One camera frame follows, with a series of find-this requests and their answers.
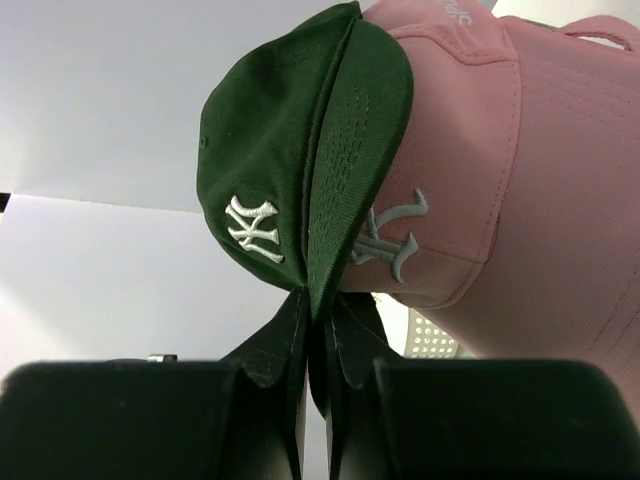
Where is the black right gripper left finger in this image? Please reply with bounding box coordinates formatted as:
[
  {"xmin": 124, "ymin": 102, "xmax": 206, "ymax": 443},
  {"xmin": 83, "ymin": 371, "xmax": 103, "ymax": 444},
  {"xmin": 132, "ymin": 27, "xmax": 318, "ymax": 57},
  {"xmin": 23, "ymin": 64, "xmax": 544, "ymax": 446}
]
[{"xmin": 219, "ymin": 289, "xmax": 309, "ymax": 480}]

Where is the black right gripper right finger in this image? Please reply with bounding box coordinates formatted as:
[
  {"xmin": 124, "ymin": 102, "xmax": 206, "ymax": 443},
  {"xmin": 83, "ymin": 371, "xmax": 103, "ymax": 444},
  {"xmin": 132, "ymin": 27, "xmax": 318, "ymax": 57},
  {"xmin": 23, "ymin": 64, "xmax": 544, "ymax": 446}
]
[{"xmin": 308, "ymin": 293, "xmax": 399, "ymax": 479}]

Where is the pink cap with white logo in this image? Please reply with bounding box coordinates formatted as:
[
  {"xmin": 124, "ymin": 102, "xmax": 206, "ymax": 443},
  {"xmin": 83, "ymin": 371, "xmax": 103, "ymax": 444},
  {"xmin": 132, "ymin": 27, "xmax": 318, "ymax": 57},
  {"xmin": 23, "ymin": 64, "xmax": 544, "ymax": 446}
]
[{"xmin": 341, "ymin": 1, "xmax": 639, "ymax": 366}]

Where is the dark green baseball cap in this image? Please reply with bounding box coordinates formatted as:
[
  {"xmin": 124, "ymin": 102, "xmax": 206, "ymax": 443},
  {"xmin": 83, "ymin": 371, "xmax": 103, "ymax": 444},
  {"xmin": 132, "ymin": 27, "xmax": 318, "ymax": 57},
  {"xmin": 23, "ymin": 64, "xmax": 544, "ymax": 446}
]
[{"xmin": 196, "ymin": 2, "xmax": 414, "ymax": 316}]

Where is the white perforated plastic basket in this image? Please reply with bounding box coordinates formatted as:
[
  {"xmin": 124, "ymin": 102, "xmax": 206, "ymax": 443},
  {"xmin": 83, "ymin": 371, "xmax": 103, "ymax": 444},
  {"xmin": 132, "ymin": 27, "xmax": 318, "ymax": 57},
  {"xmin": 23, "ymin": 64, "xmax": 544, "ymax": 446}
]
[{"xmin": 404, "ymin": 309, "xmax": 475, "ymax": 360}]

